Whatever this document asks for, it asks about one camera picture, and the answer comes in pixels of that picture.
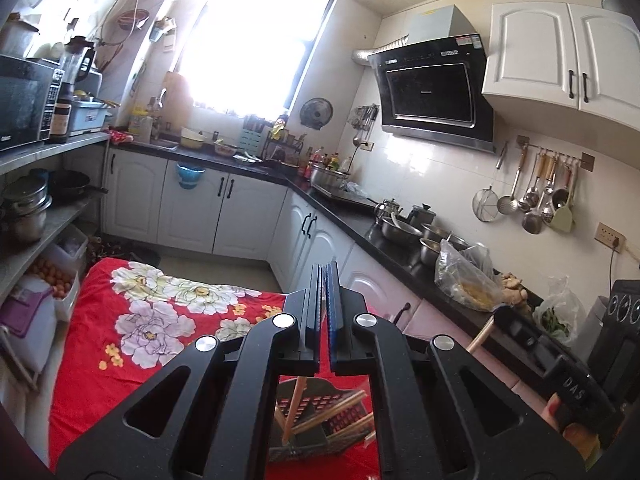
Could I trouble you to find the white crate of eggs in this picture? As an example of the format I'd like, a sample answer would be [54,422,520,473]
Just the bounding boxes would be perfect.
[27,257,81,321]

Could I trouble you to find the black appliance with dials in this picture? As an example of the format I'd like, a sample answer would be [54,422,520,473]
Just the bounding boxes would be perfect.
[587,280,640,396]

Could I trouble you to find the small steel bowl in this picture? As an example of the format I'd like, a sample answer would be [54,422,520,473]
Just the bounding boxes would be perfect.
[419,237,451,266]

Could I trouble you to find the wall power socket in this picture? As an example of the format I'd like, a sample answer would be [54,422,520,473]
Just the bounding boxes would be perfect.
[595,221,627,253]

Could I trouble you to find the dark glass bottle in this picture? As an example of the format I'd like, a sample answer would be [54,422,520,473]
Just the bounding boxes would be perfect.
[49,82,73,145]

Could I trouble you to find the black frying pan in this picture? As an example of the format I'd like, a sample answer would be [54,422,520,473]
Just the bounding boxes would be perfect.
[50,170,108,202]

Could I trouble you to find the white base cabinets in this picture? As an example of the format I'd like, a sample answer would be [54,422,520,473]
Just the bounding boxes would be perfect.
[102,147,426,331]

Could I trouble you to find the utensil hanging rail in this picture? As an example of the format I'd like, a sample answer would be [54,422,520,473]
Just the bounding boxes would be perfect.
[516,135,596,171]

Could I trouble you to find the dark plastic utensil basket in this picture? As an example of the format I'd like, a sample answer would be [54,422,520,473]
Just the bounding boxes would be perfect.
[267,375,381,466]

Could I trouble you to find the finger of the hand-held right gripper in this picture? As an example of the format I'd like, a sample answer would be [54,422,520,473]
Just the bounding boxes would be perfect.
[492,305,540,358]

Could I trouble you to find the kitchen window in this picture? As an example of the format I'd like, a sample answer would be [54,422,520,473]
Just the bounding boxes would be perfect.
[172,0,336,116]

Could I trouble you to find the gas stove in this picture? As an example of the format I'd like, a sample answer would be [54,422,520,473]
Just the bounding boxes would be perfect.
[312,185,376,211]

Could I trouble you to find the silver exhaust duct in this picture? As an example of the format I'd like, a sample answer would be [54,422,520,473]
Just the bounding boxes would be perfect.
[351,35,411,68]

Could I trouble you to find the wooden cutting board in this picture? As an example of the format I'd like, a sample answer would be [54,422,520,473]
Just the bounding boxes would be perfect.
[162,71,193,133]

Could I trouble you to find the steel kettle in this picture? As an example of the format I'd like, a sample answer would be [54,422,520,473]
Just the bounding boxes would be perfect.
[374,199,403,221]

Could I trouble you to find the plastic bag of greens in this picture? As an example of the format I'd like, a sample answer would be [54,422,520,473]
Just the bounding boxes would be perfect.
[532,275,587,346]

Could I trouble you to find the black range hood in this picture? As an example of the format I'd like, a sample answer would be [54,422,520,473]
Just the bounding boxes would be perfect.
[367,4,496,155]

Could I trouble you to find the plastic bag with yellow food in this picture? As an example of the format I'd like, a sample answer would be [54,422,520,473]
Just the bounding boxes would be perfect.
[434,240,506,313]

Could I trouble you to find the small steel ladle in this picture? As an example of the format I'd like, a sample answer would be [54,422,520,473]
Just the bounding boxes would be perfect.
[519,152,543,211]

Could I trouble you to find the ginger root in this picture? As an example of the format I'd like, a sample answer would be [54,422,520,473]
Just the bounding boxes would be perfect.
[495,272,528,306]

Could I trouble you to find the hanging colander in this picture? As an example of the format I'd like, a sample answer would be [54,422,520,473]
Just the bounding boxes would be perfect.
[117,9,151,31]

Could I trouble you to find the large grey metal pot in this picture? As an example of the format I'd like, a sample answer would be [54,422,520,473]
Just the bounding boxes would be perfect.
[0,17,41,58]

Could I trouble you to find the pile of chopsticks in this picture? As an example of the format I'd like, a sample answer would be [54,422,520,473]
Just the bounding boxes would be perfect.
[272,376,376,448]

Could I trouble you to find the black microwave oven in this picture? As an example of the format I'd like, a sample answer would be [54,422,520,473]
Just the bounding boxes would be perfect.
[0,55,58,153]

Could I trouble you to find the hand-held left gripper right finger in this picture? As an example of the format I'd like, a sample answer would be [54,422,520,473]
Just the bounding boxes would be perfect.
[325,260,586,480]

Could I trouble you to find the small round wall fan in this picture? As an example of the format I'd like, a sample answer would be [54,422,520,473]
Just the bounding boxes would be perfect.
[300,97,334,132]

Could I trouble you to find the steel mixing bowl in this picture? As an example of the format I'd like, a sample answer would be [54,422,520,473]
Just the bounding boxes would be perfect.
[381,217,423,246]

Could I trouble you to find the group of condiment bottles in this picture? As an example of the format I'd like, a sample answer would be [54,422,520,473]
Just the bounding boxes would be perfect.
[300,145,353,176]

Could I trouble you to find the white sack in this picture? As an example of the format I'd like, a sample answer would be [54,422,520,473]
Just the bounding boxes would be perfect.
[0,275,58,386]

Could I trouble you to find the small grey appliance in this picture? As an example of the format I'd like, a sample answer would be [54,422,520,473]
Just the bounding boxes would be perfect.
[75,71,103,101]

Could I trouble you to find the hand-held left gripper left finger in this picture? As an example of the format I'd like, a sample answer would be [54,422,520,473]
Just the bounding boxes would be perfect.
[55,262,326,480]

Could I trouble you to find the black kitchen countertop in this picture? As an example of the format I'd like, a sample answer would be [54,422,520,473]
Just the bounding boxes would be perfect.
[107,135,596,386]

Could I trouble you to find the stack of steel pots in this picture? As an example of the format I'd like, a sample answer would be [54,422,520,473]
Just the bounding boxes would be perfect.
[0,175,53,243]

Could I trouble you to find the person's right hand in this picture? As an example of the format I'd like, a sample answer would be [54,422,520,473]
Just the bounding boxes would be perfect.
[541,392,603,466]

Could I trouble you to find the bamboo chopstick pair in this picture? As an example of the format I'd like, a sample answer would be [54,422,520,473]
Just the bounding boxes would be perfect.
[467,317,498,353]

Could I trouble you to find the wire mesh strainer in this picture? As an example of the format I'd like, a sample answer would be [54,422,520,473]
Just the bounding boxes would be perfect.
[472,142,508,223]

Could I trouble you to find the hanging kitchen tools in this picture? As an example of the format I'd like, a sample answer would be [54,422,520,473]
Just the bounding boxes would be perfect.
[350,104,380,131]

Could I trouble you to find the metal kitchen shelf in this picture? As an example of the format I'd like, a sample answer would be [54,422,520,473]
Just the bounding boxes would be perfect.
[0,130,111,301]

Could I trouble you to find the red floral tablecloth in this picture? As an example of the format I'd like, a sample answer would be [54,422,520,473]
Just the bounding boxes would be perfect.
[47,257,391,480]

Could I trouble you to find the grey cylindrical canister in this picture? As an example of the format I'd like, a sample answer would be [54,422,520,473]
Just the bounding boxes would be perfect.
[582,295,611,341]

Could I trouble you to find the black pot with lid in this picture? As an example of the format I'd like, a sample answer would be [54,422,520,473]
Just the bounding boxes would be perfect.
[407,204,437,228]

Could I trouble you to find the white wall cabinet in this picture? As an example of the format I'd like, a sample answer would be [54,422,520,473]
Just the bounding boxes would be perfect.
[481,1,640,133]

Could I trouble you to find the steel cooking pot with lid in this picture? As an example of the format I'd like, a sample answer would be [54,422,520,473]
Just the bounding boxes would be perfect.
[309,162,351,191]

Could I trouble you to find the pale blue knife block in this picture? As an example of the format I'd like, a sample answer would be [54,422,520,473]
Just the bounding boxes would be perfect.
[241,116,273,148]

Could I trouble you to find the green plastic spatula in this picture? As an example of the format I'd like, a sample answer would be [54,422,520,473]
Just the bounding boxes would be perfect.
[550,165,578,233]

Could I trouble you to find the steel slotted ladle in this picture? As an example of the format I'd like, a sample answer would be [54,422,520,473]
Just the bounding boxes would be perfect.
[496,147,528,213]

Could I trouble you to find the large steel ladle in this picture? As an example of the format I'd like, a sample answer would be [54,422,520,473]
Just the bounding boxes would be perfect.
[521,155,556,236]

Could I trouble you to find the blue plastic basin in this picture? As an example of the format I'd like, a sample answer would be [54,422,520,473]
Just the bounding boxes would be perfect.
[175,161,206,190]

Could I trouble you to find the blender with dark jar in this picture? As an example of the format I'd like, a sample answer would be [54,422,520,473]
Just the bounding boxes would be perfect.
[60,36,97,86]

